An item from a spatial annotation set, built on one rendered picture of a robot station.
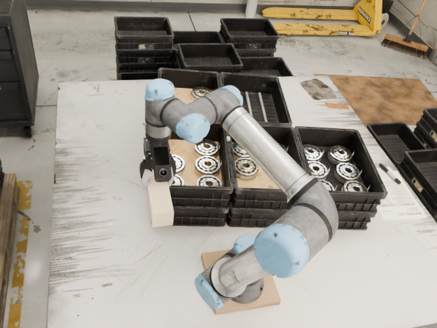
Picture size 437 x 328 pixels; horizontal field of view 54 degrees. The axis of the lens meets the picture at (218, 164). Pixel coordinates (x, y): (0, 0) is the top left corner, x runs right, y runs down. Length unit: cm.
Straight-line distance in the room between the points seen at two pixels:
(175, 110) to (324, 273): 94
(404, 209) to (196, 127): 129
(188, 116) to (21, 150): 221
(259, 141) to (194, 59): 211
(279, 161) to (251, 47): 237
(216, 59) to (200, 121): 215
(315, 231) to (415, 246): 104
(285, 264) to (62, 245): 96
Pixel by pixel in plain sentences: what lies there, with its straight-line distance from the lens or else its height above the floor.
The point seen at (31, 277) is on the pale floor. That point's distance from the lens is 250.
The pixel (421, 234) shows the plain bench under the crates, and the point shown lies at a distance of 205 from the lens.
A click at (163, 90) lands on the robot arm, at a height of 144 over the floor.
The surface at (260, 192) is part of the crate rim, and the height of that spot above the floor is 92.
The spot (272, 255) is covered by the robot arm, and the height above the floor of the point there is 128.
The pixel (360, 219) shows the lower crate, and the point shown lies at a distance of 187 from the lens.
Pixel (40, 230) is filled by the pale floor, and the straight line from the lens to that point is 267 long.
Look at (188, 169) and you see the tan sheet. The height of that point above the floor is 83.
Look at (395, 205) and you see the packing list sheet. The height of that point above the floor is 70.
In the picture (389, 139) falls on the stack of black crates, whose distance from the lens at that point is 327.
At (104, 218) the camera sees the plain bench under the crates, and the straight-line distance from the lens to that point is 176.
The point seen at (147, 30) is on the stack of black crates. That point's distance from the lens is 347.
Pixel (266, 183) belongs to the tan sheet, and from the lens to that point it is 177.
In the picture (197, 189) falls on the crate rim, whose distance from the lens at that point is 156.
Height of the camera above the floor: 206
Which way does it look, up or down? 43 degrees down
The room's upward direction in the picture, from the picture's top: 10 degrees clockwise
